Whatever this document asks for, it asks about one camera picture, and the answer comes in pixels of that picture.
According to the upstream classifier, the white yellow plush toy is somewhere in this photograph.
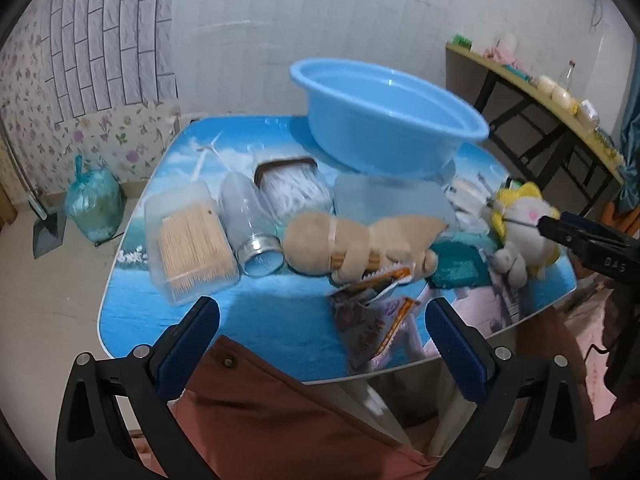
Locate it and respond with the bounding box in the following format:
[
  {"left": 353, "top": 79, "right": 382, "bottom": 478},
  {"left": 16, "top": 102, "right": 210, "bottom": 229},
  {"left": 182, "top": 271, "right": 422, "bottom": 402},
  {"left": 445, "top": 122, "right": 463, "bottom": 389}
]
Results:
[{"left": 488, "top": 182, "right": 561, "bottom": 290}]

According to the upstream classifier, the teal foil packet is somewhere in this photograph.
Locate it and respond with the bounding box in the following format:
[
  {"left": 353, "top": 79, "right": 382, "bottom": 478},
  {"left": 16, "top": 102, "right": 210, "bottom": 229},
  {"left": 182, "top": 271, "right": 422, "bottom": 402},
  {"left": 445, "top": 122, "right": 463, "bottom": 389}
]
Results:
[{"left": 427, "top": 240, "right": 492, "bottom": 289}]

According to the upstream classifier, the orange snack packet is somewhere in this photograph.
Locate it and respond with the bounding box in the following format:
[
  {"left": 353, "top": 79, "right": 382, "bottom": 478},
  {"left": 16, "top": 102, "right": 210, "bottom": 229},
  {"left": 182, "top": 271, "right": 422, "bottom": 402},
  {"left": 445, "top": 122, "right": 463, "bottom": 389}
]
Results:
[{"left": 330, "top": 263, "right": 414, "bottom": 304}]

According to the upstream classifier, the beige plush toy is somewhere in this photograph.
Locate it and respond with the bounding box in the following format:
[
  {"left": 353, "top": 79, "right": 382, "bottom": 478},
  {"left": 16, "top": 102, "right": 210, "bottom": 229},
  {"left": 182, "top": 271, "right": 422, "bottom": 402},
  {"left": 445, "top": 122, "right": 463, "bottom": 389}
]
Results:
[{"left": 282, "top": 210, "right": 448, "bottom": 285}]

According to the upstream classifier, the face tissue pack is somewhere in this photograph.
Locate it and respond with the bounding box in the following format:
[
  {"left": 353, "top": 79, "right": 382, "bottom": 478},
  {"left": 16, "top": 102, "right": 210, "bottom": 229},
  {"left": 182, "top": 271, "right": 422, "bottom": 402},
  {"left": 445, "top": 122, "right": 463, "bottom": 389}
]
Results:
[{"left": 445, "top": 178, "right": 491, "bottom": 214}]

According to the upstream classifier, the wooden side table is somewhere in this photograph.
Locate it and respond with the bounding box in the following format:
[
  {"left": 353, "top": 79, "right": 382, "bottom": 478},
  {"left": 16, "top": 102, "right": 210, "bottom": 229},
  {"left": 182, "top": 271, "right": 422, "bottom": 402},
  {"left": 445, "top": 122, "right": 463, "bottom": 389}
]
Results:
[{"left": 446, "top": 42, "right": 624, "bottom": 217}]

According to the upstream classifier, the purple snack packet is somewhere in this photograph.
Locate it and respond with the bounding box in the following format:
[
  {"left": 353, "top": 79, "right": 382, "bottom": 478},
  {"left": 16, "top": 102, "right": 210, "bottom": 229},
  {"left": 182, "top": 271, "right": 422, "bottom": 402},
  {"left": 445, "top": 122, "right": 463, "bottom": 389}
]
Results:
[{"left": 334, "top": 296, "right": 425, "bottom": 374}]

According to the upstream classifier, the clear glass bottle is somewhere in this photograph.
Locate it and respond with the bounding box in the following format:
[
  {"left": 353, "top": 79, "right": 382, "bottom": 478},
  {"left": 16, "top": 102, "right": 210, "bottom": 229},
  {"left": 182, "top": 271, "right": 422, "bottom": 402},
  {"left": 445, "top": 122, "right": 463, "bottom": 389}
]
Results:
[{"left": 558, "top": 60, "right": 576, "bottom": 91}]

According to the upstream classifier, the pink cloth on shelf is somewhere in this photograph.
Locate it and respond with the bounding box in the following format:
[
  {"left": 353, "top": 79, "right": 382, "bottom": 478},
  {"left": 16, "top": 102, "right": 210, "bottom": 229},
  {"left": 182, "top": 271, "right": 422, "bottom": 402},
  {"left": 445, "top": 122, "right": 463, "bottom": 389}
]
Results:
[{"left": 484, "top": 46, "right": 522, "bottom": 70}]

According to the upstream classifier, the white tissue roll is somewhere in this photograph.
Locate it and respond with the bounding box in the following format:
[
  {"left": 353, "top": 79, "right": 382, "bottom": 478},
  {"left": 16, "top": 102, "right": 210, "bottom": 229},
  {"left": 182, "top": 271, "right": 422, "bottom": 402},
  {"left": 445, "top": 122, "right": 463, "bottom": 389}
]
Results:
[{"left": 496, "top": 32, "right": 518, "bottom": 58}]

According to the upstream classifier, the translucent plastic lidded box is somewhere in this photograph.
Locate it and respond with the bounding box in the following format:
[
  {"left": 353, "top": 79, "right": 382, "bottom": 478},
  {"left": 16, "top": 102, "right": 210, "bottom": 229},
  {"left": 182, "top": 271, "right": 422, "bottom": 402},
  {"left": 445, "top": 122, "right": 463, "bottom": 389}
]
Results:
[{"left": 334, "top": 174, "right": 458, "bottom": 228}]

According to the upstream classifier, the blue plastic basin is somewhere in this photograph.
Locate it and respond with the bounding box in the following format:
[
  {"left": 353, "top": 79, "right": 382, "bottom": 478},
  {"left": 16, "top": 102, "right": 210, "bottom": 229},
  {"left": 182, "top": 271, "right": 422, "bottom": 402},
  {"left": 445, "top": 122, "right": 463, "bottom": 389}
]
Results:
[{"left": 290, "top": 58, "right": 489, "bottom": 179}]

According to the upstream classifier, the green box on shelf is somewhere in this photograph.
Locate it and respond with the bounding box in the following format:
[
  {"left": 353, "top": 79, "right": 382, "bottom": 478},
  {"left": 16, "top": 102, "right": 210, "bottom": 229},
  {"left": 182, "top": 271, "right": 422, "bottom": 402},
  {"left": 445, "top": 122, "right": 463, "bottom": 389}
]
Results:
[{"left": 451, "top": 34, "right": 473, "bottom": 51}]

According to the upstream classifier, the grey dustpan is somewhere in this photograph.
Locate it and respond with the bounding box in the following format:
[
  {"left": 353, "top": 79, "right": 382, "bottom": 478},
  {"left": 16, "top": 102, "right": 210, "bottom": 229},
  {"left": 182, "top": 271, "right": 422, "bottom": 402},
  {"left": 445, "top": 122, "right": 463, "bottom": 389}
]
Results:
[{"left": 28, "top": 194, "right": 66, "bottom": 259}]

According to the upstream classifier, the clear toothpick box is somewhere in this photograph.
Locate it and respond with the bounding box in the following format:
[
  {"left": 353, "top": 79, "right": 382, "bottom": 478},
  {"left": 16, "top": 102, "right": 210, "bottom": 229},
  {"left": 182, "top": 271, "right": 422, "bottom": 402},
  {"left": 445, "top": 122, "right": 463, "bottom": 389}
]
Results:
[{"left": 144, "top": 181, "right": 240, "bottom": 306}]

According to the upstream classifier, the blue garbage bag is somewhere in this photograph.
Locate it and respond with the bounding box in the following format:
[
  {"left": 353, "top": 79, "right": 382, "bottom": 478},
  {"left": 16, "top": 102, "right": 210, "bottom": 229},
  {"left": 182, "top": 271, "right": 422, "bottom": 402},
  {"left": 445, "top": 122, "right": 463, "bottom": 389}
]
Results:
[{"left": 64, "top": 155, "right": 125, "bottom": 245}]

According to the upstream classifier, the clear glass jar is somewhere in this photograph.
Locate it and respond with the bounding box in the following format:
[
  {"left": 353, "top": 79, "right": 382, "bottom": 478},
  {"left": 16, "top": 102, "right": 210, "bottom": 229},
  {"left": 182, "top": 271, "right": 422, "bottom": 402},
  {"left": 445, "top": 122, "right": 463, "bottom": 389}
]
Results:
[{"left": 219, "top": 172, "right": 284, "bottom": 278}]

